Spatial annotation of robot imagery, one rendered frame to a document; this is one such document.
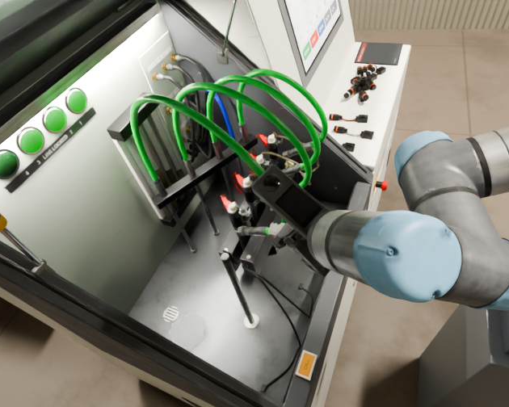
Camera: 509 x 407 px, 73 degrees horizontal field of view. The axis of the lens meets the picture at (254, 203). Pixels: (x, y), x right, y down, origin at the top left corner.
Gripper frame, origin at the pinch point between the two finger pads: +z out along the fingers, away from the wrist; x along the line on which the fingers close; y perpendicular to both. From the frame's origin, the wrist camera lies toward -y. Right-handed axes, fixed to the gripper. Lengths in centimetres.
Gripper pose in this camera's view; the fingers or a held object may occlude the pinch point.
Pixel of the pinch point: (277, 219)
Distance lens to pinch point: 62.0
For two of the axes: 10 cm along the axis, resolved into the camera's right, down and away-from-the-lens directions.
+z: -2.3, -0.1, 9.7
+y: 6.9, 7.1, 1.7
